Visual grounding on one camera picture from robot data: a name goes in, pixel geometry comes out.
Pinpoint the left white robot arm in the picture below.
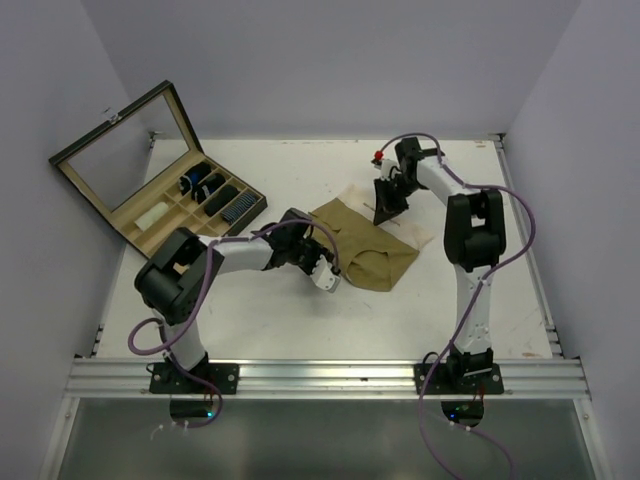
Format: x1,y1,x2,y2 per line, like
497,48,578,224
127,208,340,393

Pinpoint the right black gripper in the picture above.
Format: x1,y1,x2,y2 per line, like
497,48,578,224
374,174,423,224

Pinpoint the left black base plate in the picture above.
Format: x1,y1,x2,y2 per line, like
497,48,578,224
147,362,240,395

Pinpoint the aluminium front rail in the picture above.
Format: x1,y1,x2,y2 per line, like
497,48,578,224
64,359,590,400

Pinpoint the black blue rolled underwear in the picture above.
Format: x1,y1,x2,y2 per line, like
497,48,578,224
178,162,212,195

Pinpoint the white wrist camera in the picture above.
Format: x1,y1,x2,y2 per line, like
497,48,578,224
310,257,341,293
371,150,397,181

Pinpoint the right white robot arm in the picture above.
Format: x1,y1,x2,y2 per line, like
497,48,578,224
372,136,506,393

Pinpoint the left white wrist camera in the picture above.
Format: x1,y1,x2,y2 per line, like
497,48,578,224
310,257,341,293

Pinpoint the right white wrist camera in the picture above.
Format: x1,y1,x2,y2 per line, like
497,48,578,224
371,150,397,181

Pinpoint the olive tan underwear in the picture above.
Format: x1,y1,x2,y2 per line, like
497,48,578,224
310,184,434,292

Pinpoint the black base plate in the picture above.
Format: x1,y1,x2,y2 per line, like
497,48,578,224
147,362,240,395
424,363,505,396

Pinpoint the white rolled cloth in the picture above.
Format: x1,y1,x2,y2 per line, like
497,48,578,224
134,202,169,231

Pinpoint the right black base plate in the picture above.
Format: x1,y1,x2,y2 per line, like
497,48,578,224
424,363,505,396

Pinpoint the black white rolled underwear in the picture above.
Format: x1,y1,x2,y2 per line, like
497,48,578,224
191,173,226,204

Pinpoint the black compartment storage box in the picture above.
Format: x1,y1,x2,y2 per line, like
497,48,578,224
49,80,268,257

